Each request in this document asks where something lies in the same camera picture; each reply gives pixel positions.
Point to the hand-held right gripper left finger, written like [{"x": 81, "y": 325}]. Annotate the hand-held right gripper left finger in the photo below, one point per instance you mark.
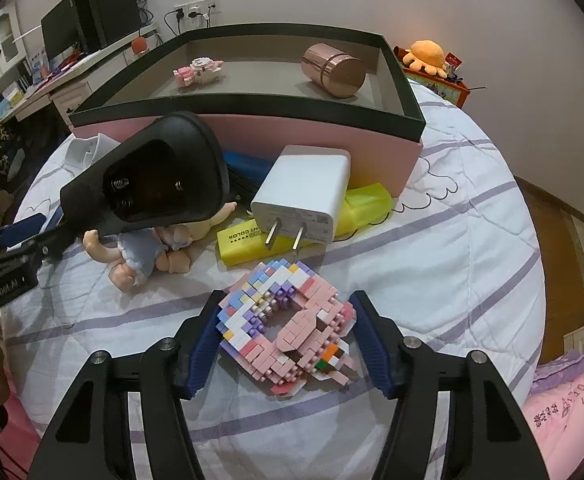
[{"x": 202, "y": 355}]

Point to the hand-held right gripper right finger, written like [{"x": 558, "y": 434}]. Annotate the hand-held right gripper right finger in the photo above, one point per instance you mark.
[{"x": 372, "y": 350}]

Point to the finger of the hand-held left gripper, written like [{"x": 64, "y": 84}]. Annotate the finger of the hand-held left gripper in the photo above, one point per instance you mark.
[
  {"x": 46, "y": 247},
  {"x": 21, "y": 227}
]

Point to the pink block donut toy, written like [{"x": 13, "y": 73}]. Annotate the pink block donut toy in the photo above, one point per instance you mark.
[{"x": 317, "y": 295}]

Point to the baby doll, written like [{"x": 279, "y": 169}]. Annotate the baby doll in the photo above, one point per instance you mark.
[{"x": 136, "y": 255}]

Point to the yellow highlighter box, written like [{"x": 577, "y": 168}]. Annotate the yellow highlighter box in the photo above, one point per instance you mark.
[{"x": 367, "y": 205}]

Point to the white charger plug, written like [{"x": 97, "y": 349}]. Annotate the white charger plug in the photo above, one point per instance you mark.
[{"x": 302, "y": 185}]

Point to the black remote control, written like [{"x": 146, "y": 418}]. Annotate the black remote control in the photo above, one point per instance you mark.
[{"x": 191, "y": 135}]

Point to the white collared shirt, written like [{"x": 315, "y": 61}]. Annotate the white collared shirt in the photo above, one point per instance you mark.
[{"x": 89, "y": 150}]

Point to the white desk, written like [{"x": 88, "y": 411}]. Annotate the white desk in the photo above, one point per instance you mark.
[{"x": 71, "y": 87}]

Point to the black computer monitor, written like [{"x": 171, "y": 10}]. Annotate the black computer monitor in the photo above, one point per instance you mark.
[{"x": 59, "y": 27}]

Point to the pink embroidered pillow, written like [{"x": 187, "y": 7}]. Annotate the pink embroidered pillow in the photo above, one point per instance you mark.
[{"x": 572, "y": 410}]

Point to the pink white block cat toy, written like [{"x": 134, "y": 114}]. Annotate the pink white block cat toy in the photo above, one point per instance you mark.
[{"x": 199, "y": 70}]

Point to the red printed storage box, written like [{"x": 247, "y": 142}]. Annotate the red printed storage box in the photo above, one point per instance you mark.
[{"x": 442, "y": 91}]

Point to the orange octopus plush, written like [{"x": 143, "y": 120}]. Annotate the orange octopus plush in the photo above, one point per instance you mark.
[{"x": 424, "y": 55}]

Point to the white wall socket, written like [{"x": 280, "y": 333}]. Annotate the white wall socket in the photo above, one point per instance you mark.
[{"x": 194, "y": 12}]

